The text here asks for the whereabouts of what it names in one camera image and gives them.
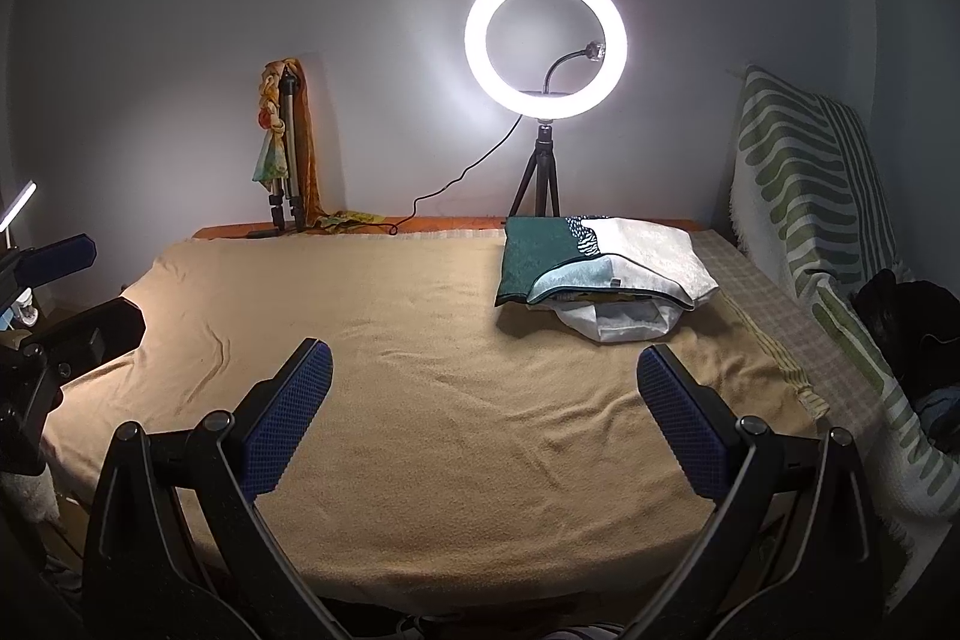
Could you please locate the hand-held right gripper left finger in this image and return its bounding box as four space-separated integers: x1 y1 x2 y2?
81 337 353 640

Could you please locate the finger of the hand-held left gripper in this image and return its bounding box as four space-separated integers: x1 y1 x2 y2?
0 235 97 292
30 297 147 386

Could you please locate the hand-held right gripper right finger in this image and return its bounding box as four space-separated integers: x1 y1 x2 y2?
636 344 890 640

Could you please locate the white garment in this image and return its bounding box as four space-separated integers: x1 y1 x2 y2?
551 299 683 345

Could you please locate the green and white printed t-shirt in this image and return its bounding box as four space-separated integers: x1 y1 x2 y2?
495 214 719 311

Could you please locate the white power plug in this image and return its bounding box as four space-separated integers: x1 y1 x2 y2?
11 287 42 330

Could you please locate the small lit lamp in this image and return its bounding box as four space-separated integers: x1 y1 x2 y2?
0 181 38 230

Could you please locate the white fluffy cloth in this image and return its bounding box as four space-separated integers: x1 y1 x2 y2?
0 464 61 525

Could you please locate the beige checked sheet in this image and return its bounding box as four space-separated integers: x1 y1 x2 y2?
390 226 886 420

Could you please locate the orange floral bedsheet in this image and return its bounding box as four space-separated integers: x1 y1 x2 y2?
191 216 706 240

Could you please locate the tan blanket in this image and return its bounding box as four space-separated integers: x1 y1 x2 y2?
41 231 818 615

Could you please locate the black cloth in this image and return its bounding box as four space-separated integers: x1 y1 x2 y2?
855 269 960 401

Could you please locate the blue cloth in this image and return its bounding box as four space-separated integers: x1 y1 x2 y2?
915 389 960 453

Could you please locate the folded grey tripod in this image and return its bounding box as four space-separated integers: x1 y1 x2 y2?
266 70 308 232

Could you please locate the orange floral scarf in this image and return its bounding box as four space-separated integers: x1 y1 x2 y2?
251 56 391 232

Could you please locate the green striped white blanket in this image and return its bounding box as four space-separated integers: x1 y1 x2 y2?
729 64 960 611

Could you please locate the black gooseneck phone holder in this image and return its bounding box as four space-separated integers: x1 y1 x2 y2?
544 38 607 95

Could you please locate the black power cable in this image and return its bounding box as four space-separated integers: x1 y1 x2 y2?
386 111 526 234

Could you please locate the black ring light tripod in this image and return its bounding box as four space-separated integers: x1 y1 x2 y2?
508 119 562 220

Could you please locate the white ring light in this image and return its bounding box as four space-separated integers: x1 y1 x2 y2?
463 0 627 122

